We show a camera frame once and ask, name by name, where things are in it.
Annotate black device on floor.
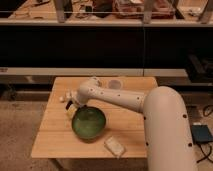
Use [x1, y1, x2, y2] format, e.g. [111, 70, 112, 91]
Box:
[191, 125, 213, 144]

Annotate white tube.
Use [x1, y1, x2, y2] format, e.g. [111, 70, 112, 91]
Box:
[59, 91, 76, 102]

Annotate white sponge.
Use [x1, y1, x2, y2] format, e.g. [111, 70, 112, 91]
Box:
[104, 136, 126, 158]

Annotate green bowl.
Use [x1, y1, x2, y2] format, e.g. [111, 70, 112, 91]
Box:
[71, 106, 106, 140]

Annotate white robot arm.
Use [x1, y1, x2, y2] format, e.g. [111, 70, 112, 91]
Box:
[71, 77, 198, 171]

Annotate black eraser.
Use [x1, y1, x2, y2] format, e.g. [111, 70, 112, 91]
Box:
[65, 101, 73, 110]

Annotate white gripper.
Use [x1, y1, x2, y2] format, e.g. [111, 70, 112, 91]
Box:
[66, 95, 86, 119]

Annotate wooden table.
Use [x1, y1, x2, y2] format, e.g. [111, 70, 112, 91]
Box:
[30, 76, 159, 159]

